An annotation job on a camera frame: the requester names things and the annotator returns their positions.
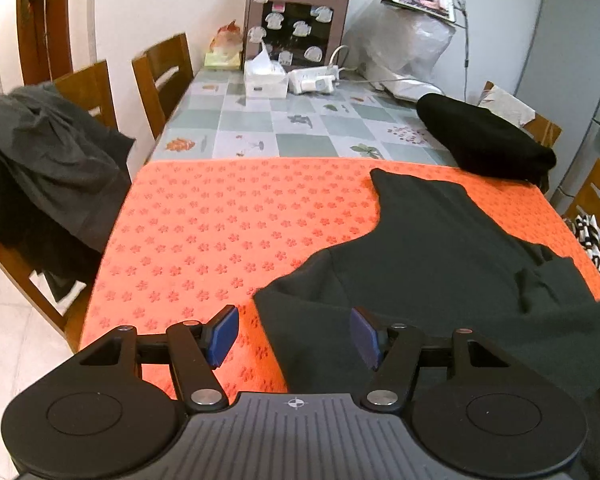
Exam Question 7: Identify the black long-sleeve shirt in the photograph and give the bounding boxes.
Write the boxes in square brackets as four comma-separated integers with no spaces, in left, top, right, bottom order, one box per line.
[254,169,600,479]

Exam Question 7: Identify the dark clothes on chair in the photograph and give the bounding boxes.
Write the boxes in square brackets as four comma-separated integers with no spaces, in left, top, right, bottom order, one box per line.
[0,82,134,300]

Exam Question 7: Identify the orange patterned table mat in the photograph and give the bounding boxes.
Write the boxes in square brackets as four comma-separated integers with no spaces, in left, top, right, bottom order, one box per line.
[78,156,600,401]

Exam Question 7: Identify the near wooden chair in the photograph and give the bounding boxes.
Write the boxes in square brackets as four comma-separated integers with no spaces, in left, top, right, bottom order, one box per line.
[0,243,94,353]

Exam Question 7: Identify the folded black garment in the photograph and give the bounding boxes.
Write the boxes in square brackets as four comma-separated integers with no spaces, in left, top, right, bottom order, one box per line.
[416,93,557,188]

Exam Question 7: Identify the checkered tablecloth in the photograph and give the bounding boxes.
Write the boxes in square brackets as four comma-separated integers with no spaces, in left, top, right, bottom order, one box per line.
[150,70,455,166]

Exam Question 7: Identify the cardboard box with paper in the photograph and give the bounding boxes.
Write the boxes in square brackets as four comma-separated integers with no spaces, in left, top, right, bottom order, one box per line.
[477,79,564,194]

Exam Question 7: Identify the white tissue box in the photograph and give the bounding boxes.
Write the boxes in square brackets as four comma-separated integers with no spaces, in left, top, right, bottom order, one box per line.
[244,42,288,100]

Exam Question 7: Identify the white power strip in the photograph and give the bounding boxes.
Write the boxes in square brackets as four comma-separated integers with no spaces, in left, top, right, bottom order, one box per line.
[288,65,340,96]

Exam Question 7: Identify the middle wooden chair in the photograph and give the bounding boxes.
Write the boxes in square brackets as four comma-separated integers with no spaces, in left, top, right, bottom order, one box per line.
[54,61,118,129]

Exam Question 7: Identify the far wooden chair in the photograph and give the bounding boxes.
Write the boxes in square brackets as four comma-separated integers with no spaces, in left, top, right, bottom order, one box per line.
[132,34,194,139]

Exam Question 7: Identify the snack bag on table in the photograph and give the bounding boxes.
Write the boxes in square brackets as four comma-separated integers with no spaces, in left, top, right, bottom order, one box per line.
[204,21,242,70]

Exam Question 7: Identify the white plastic bag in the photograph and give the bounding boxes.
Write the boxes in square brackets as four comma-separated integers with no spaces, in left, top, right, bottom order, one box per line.
[346,0,455,103]

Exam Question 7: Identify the grey refrigerator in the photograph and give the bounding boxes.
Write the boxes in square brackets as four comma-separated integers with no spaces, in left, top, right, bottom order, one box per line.
[516,0,600,214]

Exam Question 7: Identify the brown water dispenser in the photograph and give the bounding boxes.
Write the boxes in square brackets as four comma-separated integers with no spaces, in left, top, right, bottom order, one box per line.
[242,0,349,70]

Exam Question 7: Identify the brown wooden door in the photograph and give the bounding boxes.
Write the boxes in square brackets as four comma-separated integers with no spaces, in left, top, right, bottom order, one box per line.
[16,0,73,86]

